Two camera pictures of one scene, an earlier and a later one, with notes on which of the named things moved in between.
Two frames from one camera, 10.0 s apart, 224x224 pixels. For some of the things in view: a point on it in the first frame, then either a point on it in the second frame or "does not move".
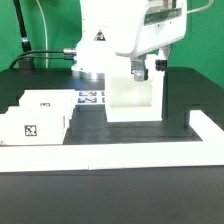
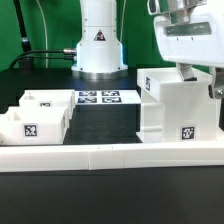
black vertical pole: x=25 y=38 does not move
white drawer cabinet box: x=129 y=100 -> x=175 y=110
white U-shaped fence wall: x=209 y=151 does not move
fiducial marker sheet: x=90 y=97 does not move
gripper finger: x=140 y=73 -> x=186 y=71
